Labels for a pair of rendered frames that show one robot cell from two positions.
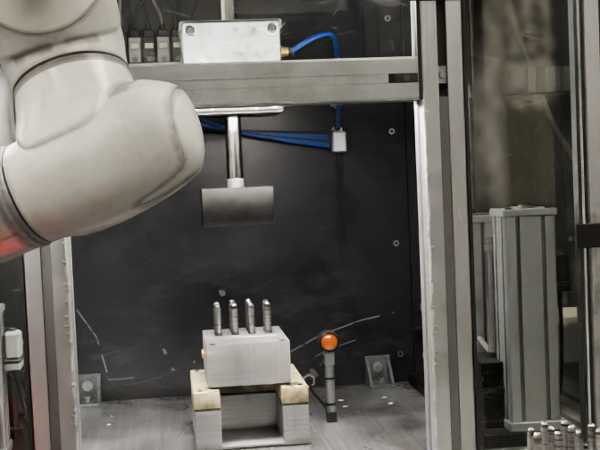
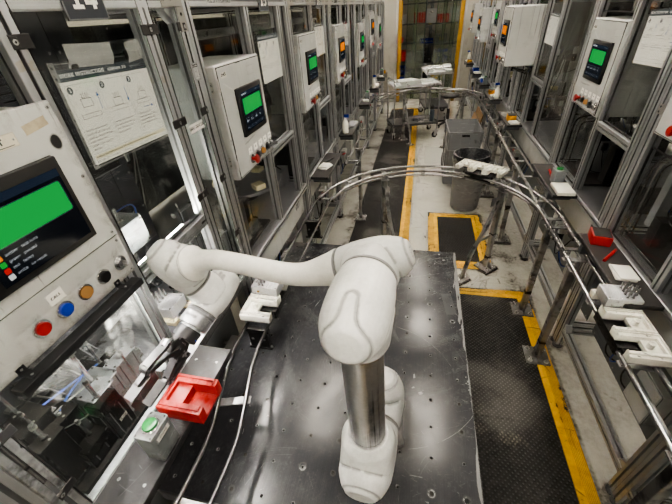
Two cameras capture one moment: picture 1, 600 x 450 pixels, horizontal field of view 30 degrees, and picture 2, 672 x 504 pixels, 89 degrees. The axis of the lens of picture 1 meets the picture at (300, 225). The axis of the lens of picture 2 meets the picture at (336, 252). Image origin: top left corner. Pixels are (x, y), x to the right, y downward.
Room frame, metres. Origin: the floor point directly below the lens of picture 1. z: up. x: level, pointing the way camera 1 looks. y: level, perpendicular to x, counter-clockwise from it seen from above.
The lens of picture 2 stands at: (0.27, 0.79, 1.95)
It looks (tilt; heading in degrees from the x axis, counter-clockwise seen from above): 35 degrees down; 292
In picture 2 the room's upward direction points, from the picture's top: 5 degrees counter-clockwise
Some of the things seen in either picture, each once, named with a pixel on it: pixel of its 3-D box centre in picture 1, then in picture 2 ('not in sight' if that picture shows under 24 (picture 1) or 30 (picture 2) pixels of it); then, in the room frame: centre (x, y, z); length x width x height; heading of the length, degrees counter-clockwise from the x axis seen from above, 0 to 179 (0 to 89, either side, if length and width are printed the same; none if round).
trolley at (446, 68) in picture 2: not in sight; (436, 91); (0.88, -6.92, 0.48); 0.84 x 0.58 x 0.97; 105
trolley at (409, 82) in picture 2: not in sight; (413, 106); (1.13, -5.61, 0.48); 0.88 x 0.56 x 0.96; 25
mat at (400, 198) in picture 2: not in sight; (396, 152); (1.23, -4.65, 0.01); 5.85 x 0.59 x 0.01; 97
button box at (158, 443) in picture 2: not in sight; (155, 435); (0.99, 0.51, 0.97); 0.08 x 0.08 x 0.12; 7
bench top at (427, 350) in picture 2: not in sight; (349, 338); (0.65, -0.24, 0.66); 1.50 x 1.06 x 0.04; 97
